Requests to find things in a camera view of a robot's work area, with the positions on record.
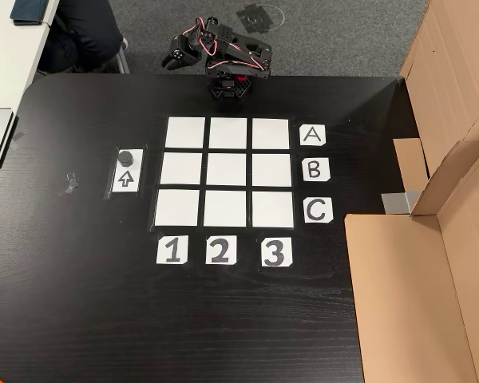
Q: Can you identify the white nine-square grid sheet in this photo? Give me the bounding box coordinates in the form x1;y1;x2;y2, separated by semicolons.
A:
149;115;297;231

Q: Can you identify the metal chair leg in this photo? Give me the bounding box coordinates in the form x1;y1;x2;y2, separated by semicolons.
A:
113;38;131;75

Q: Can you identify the black floor tape patch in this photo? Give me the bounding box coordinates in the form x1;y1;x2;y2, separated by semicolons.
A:
236;3;273;35

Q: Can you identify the person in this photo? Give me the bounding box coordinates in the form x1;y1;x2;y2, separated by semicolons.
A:
38;0;125;75

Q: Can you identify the white arrow paper sheet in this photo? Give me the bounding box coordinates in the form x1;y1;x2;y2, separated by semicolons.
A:
105;143;149;199

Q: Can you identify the paper sheet letter A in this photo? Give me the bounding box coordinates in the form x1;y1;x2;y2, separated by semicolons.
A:
299;124;327;147

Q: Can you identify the crumpled clear tape piece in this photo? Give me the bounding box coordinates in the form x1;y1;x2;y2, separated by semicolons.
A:
57;172;80;196

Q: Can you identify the white desk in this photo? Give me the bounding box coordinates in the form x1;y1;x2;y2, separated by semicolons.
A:
0;0;61;196

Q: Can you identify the paper sheet letter B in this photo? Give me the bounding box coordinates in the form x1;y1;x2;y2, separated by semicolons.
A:
302;157;331;183

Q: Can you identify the paper sheet number 1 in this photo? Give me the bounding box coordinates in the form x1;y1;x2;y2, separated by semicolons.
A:
156;235;188;265

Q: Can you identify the paper sheet number 2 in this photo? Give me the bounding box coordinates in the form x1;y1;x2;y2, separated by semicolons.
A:
205;235;238;266

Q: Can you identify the paper sheet letter C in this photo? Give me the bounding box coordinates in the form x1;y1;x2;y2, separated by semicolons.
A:
303;198;335;224

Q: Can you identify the paper sheet number 3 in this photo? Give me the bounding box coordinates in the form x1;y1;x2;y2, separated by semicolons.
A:
261;237;294;267

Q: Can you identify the brown cardboard panel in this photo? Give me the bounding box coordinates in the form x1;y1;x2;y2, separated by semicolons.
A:
393;0;479;216
344;139;479;383

